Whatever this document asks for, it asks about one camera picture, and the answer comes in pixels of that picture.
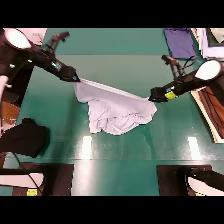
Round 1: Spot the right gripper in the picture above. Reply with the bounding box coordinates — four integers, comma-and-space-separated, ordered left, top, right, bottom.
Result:
148, 85, 178, 103

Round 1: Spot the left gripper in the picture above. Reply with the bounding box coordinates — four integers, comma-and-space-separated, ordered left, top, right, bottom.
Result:
59, 64, 81, 83

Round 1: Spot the white T-shirt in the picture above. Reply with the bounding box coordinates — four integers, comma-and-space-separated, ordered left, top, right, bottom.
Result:
73, 77, 158, 136

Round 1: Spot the purple garment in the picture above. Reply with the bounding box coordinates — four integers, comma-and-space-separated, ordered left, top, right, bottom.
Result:
163, 28, 198, 61

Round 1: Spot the heap of clothes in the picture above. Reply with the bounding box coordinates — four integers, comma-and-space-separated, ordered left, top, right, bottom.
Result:
189, 27, 224, 62

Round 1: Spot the black garment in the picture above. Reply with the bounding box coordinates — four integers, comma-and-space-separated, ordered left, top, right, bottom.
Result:
0, 117, 50, 159

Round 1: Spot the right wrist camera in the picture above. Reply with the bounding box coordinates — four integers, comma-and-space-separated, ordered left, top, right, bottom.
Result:
161, 54, 185, 82

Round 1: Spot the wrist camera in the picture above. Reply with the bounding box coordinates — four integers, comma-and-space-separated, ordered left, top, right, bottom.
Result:
45, 31, 71, 52
161, 54, 185, 82

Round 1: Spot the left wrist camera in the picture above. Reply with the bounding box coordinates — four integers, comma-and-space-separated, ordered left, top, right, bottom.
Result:
45, 31, 71, 52

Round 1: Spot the black cable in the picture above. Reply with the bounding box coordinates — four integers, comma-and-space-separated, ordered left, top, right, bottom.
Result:
181, 55, 199, 70
11, 151, 45, 195

